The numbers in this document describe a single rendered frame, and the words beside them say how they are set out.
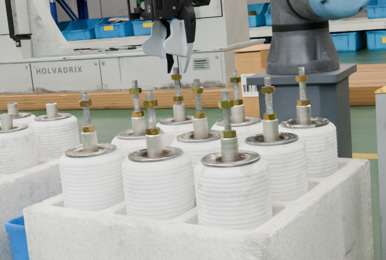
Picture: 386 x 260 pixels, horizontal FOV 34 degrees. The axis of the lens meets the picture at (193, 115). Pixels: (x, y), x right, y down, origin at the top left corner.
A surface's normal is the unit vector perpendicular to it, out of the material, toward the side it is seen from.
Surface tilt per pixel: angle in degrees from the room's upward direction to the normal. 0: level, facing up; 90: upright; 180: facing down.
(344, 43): 93
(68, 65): 90
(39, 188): 90
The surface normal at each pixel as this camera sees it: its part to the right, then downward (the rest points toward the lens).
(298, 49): -0.28, -0.13
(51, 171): 0.84, 0.01
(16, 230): -0.54, 0.18
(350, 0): 0.26, 0.26
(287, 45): -0.59, -0.12
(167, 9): 0.69, 0.06
